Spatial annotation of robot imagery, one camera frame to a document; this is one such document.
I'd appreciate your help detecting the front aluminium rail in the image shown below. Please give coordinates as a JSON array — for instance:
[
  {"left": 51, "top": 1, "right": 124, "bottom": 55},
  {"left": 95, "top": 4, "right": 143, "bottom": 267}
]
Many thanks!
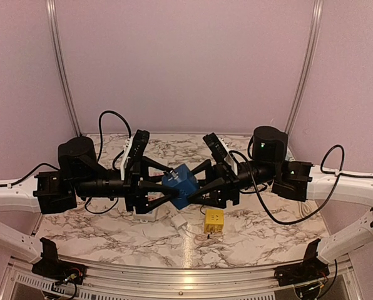
[{"left": 0, "top": 246, "right": 362, "bottom": 300}]

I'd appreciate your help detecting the yellow cube socket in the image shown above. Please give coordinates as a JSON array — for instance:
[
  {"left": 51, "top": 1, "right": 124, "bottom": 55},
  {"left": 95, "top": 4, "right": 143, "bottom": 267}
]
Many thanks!
[{"left": 203, "top": 209, "right": 224, "bottom": 234}]

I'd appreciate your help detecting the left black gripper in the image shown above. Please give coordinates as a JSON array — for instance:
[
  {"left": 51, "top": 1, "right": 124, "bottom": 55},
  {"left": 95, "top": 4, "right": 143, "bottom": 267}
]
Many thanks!
[{"left": 73, "top": 156, "right": 180, "bottom": 214}]

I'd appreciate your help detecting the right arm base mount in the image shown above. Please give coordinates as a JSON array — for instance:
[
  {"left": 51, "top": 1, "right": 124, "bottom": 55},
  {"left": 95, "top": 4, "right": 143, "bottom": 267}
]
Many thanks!
[{"left": 274, "top": 262, "right": 330, "bottom": 286}]

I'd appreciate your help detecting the aluminium frame post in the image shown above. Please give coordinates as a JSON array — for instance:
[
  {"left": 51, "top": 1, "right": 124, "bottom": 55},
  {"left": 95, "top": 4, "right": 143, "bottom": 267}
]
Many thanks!
[
  {"left": 46, "top": 0, "right": 82, "bottom": 136},
  {"left": 285, "top": 0, "right": 324, "bottom": 136}
]

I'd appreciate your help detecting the left aluminium frame post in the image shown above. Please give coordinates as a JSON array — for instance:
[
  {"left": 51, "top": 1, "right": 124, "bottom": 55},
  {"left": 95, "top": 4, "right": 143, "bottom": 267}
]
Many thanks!
[{"left": 46, "top": 0, "right": 82, "bottom": 136}]

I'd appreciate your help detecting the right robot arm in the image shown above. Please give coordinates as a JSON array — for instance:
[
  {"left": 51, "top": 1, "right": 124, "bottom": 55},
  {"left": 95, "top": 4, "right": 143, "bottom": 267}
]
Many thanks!
[{"left": 188, "top": 126, "right": 373, "bottom": 280}]

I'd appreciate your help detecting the blue cube socket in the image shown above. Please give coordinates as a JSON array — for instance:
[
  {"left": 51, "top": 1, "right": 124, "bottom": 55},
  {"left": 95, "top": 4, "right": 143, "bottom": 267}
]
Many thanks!
[{"left": 161, "top": 164, "right": 199, "bottom": 210}]

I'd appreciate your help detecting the white usb charger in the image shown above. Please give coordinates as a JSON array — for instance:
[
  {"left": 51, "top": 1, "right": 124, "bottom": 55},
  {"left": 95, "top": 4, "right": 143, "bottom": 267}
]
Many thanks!
[{"left": 170, "top": 214, "right": 188, "bottom": 230}]

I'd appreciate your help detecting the pink usb cable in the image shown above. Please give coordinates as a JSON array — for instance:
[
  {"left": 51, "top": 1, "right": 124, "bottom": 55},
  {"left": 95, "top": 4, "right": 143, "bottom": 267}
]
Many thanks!
[{"left": 192, "top": 229, "right": 227, "bottom": 244}]

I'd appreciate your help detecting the right aluminium frame post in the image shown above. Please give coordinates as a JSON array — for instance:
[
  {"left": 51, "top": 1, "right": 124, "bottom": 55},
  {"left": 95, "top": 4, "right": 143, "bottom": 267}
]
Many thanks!
[{"left": 285, "top": 0, "right": 324, "bottom": 136}]

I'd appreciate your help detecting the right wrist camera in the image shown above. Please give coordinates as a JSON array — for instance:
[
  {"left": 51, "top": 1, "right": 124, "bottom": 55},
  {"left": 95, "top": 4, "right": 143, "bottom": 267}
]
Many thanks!
[{"left": 203, "top": 132, "right": 238, "bottom": 175}]

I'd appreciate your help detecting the teal power strip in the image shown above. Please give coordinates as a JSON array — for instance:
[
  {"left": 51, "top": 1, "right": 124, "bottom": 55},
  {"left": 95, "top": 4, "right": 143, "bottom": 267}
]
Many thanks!
[{"left": 286, "top": 147, "right": 315, "bottom": 218}]

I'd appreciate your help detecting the white multicolour power strip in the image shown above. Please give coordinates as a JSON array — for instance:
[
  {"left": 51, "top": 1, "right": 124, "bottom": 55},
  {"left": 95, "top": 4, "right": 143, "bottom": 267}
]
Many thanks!
[{"left": 133, "top": 143, "right": 177, "bottom": 215}]

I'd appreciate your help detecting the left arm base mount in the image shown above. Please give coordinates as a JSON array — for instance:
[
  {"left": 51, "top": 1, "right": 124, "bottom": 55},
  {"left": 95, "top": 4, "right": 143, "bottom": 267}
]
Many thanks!
[{"left": 32, "top": 259, "right": 87, "bottom": 285}]

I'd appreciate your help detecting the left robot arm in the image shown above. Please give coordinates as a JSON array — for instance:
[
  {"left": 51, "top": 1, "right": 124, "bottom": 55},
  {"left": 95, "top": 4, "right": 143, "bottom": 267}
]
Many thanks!
[{"left": 0, "top": 130, "right": 179, "bottom": 278}]

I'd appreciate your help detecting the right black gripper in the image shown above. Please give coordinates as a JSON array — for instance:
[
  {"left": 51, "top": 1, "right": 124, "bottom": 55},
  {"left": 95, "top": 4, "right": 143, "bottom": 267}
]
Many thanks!
[{"left": 181, "top": 159, "right": 278, "bottom": 209}]

